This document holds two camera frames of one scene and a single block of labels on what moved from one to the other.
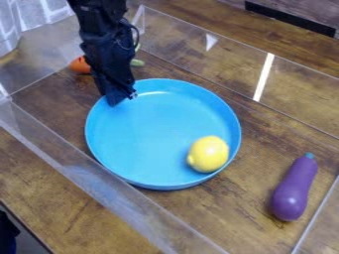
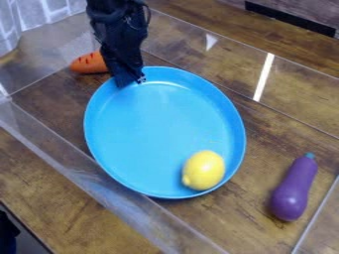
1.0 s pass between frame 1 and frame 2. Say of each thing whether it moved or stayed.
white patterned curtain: stayed
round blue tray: moved
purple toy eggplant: stayed
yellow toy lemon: moved
